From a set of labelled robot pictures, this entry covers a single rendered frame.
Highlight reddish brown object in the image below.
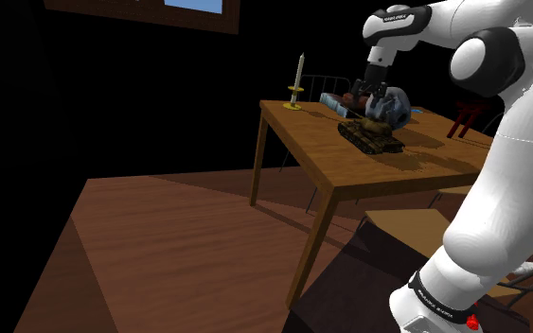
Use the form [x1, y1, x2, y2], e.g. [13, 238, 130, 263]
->
[341, 91, 365, 106]

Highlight grey-blue skull figure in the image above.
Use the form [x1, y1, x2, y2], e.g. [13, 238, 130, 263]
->
[364, 86, 412, 131]

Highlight black metal chair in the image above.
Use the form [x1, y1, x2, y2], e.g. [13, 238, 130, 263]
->
[277, 74, 353, 214]

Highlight olive toy tank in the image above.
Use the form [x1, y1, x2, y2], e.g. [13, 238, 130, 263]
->
[336, 116, 406, 156]

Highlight white candle in yellow holder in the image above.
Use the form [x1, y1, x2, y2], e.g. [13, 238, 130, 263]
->
[282, 51, 306, 112]

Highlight wooden table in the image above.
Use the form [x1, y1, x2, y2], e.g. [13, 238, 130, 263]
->
[249, 98, 496, 310]

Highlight red gate figure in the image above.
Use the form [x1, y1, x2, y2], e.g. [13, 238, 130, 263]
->
[446, 100, 491, 140]

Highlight tan seat chair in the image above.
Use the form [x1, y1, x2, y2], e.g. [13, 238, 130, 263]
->
[357, 207, 533, 309]
[427, 184, 476, 210]

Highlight wooden framed window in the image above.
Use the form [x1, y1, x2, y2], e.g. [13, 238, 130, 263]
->
[43, 0, 240, 35]

